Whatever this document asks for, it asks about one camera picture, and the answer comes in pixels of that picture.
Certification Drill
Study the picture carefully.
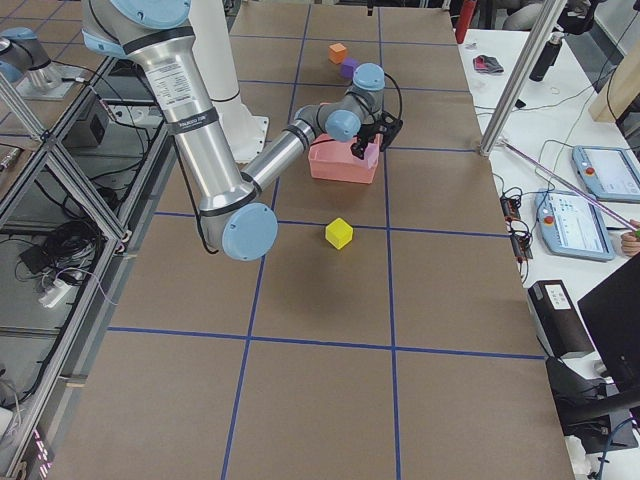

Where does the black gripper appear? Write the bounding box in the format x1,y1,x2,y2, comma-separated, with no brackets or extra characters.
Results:
350,121,385,160

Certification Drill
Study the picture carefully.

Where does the light pink foam block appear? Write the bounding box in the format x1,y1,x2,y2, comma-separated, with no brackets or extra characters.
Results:
362,143,379,169

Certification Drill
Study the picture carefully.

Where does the purple foam block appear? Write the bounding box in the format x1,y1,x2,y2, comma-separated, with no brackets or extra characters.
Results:
340,57,359,80

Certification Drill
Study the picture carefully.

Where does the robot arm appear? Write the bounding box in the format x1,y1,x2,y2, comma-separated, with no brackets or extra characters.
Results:
1,27,84,100
81,1,386,261

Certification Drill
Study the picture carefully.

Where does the pink plastic bin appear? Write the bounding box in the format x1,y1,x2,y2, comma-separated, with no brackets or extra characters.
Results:
308,134,382,184

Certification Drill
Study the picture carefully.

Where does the person hand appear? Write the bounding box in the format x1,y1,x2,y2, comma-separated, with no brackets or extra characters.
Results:
620,219,640,257

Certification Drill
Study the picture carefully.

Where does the yellow foam block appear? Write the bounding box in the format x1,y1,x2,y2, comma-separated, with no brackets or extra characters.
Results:
325,218,354,250

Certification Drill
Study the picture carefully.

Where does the orange foam block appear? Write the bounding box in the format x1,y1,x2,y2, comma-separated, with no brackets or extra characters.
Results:
328,43,348,65

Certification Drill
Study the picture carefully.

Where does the grey pink cloth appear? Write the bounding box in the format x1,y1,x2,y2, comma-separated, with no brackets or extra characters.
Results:
472,54,504,75

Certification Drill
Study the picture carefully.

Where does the red circuit board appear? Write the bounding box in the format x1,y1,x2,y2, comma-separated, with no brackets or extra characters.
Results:
500,195,533,263

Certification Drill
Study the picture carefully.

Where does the black water bottle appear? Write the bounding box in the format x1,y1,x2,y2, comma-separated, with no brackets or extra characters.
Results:
529,32,564,82

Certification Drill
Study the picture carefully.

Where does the near teach pendant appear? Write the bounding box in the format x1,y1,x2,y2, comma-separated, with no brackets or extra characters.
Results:
535,190,616,262

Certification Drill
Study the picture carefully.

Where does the teach pendant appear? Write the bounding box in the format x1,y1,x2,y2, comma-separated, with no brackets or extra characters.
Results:
572,146,639,203
535,190,616,262

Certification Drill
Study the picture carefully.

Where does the far teach pendant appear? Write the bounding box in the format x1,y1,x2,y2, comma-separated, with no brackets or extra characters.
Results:
572,146,639,203

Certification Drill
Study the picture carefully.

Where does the black box device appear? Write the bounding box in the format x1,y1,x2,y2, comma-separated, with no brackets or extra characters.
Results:
527,280,595,359

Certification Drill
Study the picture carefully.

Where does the black monitor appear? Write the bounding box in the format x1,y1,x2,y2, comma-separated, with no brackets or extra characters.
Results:
578,256,639,389

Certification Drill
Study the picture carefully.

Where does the white power strip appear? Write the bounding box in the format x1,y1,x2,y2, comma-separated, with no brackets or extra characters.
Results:
39,279,70,309

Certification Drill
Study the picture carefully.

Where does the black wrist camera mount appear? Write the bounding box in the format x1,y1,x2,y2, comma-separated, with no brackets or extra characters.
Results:
380,111,403,152

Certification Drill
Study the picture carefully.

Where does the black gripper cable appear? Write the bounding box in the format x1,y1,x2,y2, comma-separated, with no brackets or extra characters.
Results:
382,72,404,124

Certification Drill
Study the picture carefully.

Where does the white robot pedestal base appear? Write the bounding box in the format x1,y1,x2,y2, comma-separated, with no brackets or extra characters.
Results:
189,0,269,164

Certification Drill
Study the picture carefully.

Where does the aluminium frame post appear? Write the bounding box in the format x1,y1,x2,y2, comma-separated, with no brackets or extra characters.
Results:
478,0,566,157

